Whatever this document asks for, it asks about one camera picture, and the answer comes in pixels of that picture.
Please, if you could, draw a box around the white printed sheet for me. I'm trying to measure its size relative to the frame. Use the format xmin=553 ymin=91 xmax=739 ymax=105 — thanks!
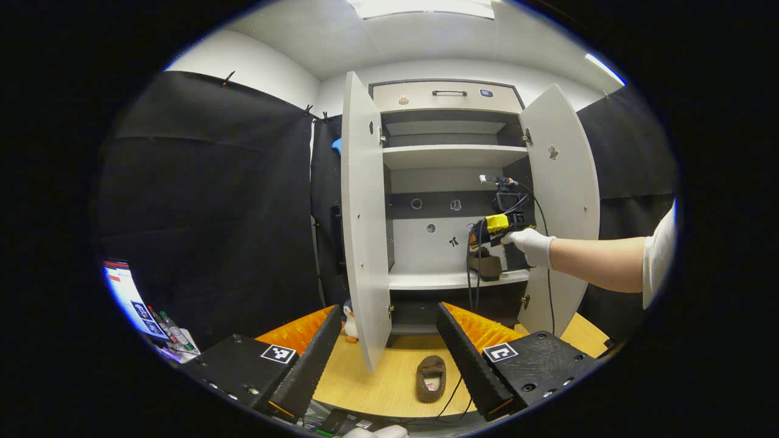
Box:
xmin=103 ymin=260 xmax=168 ymax=341

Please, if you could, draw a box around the grey cabinet door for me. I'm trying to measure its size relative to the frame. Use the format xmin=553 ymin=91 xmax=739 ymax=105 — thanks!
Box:
xmin=341 ymin=71 xmax=393 ymax=373
xmin=517 ymin=83 xmax=602 ymax=336

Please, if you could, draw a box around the small penguin toy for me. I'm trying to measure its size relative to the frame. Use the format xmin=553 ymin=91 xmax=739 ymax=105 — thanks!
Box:
xmin=342 ymin=299 xmax=360 ymax=344

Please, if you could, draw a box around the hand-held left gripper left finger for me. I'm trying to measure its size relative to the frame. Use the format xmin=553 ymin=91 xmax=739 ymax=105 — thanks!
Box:
xmin=183 ymin=304 xmax=343 ymax=423

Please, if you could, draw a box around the black backdrop cloth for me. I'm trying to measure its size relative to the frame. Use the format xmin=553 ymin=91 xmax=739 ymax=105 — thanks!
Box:
xmin=97 ymin=70 xmax=679 ymax=353

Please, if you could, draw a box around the grey cabinet drawer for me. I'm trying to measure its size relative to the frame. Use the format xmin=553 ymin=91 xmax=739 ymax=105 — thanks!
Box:
xmin=370 ymin=80 xmax=525 ymax=115

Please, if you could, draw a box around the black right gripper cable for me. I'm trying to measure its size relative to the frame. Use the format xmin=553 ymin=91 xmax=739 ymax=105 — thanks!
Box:
xmin=435 ymin=182 xmax=558 ymax=422

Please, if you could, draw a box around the black cabinet door handle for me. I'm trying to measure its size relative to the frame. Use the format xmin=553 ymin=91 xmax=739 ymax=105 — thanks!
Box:
xmin=330 ymin=206 xmax=345 ymax=274

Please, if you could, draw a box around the white shirt sleeve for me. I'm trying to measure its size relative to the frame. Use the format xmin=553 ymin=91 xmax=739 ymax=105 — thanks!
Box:
xmin=642 ymin=201 xmax=677 ymax=310

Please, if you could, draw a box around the large ceiling light panel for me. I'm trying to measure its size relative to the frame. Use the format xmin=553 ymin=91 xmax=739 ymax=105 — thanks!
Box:
xmin=347 ymin=0 xmax=495 ymax=20

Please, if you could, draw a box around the narrow ceiling light panel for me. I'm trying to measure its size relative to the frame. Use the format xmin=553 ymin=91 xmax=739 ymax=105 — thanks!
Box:
xmin=585 ymin=53 xmax=626 ymax=86

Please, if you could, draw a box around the marker pen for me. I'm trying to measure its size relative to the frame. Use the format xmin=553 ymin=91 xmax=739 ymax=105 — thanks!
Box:
xmin=158 ymin=311 xmax=200 ymax=355

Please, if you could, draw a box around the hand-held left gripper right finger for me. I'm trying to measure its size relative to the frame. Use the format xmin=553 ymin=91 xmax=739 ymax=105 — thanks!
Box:
xmin=436 ymin=302 xmax=600 ymax=422

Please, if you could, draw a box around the grey shoe cabinet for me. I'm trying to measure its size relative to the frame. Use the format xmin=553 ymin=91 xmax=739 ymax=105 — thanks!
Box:
xmin=341 ymin=71 xmax=602 ymax=373

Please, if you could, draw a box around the brown fuzzy shoe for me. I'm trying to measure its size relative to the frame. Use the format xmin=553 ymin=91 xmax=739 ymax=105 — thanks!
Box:
xmin=416 ymin=355 xmax=447 ymax=403
xmin=467 ymin=246 xmax=503 ymax=282

